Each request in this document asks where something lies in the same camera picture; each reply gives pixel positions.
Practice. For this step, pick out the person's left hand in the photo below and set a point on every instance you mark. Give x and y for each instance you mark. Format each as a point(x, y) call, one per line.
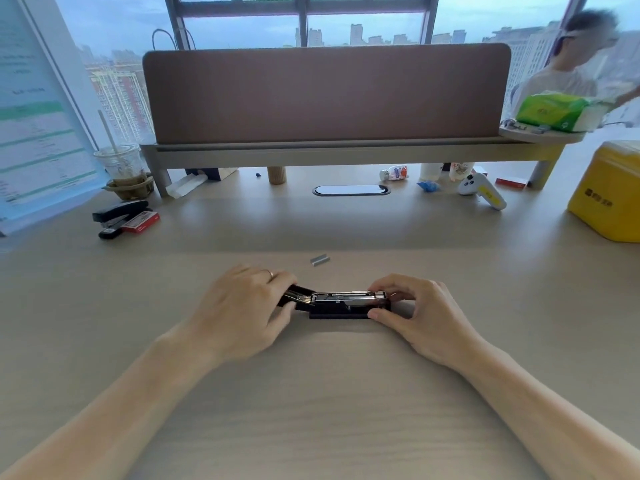
point(235, 309)

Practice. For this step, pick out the person's right hand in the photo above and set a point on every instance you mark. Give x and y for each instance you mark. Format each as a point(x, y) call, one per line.
point(435, 324)

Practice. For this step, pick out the person's left thumb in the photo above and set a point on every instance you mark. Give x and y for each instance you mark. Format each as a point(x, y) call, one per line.
point(283, 320)

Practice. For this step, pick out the person's right thumb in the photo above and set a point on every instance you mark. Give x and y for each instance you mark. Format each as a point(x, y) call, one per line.
point(390, 317)

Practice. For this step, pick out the black stapler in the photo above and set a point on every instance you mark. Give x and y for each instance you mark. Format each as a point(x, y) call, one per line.
point(117, 217)
point(340, 303)

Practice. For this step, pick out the person's left forearm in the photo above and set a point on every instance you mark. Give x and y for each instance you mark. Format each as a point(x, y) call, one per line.
point(110, 409)

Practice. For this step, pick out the person's right forearm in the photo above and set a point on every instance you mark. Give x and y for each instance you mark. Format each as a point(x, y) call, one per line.
point(545, 419)

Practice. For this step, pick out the grey staple strip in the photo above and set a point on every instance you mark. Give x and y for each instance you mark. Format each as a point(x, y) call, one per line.
point(320, 260)

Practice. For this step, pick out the blue crumpled wrapper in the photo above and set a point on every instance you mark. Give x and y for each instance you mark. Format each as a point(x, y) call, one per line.
point(429, 186)

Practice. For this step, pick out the small white drink bottle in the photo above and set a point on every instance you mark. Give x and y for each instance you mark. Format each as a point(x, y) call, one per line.
point(394, 173)

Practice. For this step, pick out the wooden cylinder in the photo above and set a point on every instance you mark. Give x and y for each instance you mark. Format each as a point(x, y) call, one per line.
point(276, 175)

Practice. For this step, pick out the white plastic cup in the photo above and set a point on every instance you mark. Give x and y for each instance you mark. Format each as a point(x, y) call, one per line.
point(431, 172)

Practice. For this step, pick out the white and yellow handheld device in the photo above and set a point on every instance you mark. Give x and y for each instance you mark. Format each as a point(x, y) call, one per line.
point(480, 189)

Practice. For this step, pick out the dark blue small box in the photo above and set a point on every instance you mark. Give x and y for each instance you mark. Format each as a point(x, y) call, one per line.
point(207, 173)

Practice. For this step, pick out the clear plastic packet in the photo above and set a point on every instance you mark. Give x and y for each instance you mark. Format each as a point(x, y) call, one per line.
point(186, 186)

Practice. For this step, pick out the beige desk riser shelf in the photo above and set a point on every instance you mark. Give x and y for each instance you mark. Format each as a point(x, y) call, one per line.
point(350, 153)

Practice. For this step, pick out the red staple box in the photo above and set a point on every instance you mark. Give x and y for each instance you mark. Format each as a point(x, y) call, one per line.
point(141, 222)

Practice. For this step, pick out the flat red box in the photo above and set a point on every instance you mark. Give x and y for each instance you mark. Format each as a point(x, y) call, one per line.
point(511, 182)

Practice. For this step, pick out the closed black stapler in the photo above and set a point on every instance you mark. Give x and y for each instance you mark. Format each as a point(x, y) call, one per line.
point(117, 217)

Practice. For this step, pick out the brown cardboard cup holder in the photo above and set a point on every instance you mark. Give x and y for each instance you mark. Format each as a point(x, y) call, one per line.
point(131, 188)

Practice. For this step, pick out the clear plastic drink cup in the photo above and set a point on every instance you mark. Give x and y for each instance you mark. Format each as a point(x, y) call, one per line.
point(120, 164)

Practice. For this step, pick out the brown desk divider panel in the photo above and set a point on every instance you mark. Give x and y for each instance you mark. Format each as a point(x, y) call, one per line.
point(325, 94)

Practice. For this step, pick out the round beige side tray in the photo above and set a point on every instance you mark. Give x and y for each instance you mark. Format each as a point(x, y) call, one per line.
point(545, 136)

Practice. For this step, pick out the yellow plastic container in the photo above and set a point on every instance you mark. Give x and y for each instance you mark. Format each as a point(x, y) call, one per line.
point(607, 192)

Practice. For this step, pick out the white drinking straw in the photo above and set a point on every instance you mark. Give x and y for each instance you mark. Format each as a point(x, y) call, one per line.
point(107, 134)

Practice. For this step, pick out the green tissue pack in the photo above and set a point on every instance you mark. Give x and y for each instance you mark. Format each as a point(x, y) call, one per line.
point(560, 112)

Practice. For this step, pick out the dark window frame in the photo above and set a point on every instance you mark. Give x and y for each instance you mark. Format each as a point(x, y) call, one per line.
point(302, 17)

